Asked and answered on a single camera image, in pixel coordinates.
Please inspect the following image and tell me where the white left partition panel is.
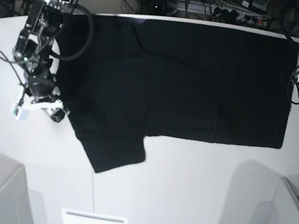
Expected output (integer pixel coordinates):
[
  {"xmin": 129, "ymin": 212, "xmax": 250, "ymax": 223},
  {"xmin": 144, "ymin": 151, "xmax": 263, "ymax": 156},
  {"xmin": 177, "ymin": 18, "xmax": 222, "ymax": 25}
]
[{"xmin": 0, "ymin": 153, "xmax": 35, "ymax": 224}]

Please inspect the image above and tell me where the white cable slot plate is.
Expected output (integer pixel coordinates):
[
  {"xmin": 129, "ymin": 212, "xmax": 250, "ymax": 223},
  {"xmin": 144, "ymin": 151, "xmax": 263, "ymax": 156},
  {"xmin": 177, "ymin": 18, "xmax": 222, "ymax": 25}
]
[{"xmin": 62, "ymin": 208, "xmax": 128, "ymax": 224}]

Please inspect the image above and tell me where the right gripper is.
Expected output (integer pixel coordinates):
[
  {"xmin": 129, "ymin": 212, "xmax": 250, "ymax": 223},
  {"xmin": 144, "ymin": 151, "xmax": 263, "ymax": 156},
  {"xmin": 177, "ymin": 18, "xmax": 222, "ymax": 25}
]
[{"xmin": 22, "ymin": 70, "xmax": 66, "ymax": 123}]

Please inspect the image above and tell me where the black T-shirt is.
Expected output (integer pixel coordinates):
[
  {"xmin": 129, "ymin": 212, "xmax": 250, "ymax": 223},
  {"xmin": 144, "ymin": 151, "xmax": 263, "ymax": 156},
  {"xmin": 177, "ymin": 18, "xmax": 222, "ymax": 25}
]
[{"xmin": 56, "ymin": 16, "xmax": 298, "ymax": 173}]

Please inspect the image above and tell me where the white power strip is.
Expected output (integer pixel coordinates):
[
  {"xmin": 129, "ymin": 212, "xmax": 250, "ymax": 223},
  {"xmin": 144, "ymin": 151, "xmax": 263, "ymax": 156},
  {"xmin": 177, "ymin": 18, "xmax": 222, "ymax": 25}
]
[{"xmin": 175, "ymin": 0, "xmax": 270, "ymax": 25}]

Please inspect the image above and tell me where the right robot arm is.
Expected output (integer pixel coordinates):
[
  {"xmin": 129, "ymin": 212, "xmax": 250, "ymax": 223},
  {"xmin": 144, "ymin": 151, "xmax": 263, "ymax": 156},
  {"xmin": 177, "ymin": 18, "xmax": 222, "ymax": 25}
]
[{"xmin": 0, "ymin": 0, "xmax": 95, "ymax": 123}]

